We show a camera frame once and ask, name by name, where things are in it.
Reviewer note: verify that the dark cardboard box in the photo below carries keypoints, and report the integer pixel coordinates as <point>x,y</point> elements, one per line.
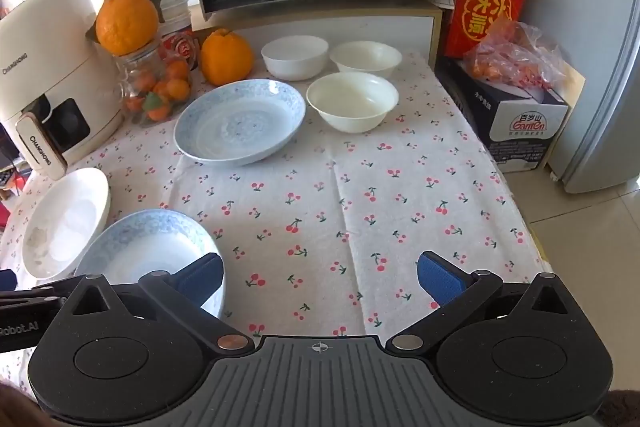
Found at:
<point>520,127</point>

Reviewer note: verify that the cherry print tablecloth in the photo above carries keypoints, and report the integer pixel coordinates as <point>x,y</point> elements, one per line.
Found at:
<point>350,207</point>

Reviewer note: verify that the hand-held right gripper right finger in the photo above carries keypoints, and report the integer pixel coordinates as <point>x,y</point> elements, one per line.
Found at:
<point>440,279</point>

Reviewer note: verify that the white plate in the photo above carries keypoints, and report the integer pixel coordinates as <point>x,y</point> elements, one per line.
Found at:
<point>65,217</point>

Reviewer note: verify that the red labelled cup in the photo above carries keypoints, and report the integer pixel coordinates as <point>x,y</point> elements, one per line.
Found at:
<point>180,49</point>

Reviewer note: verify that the stack of paper cups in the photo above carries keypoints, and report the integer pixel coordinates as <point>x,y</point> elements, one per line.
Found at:
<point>176,9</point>

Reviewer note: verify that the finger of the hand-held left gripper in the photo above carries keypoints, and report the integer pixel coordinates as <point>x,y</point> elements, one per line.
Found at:
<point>30,296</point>

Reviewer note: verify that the grey refrigerator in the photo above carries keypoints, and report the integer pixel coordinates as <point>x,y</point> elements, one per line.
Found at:
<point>600,57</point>

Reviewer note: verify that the blue patterned plate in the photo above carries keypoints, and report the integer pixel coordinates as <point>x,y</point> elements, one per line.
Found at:
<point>240,122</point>
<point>140,247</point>

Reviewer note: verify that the white air fryer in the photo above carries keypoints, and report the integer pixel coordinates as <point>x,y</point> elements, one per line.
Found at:
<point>50,57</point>

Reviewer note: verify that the clear plastic bag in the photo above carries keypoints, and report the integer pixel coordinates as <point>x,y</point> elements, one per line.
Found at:
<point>515,57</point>

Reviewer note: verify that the glass jar of small oranges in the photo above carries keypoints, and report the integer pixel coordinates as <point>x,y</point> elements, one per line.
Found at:
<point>155,92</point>

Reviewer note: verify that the large orange with leaves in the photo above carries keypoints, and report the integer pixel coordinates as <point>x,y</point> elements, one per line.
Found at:
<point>122,24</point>

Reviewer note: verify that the white bowl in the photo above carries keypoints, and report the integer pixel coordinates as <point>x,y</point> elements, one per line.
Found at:
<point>365,57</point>
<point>352,102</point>
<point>295,57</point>

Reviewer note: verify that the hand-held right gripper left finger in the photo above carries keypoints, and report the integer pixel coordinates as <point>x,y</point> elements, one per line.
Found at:
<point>200,279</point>

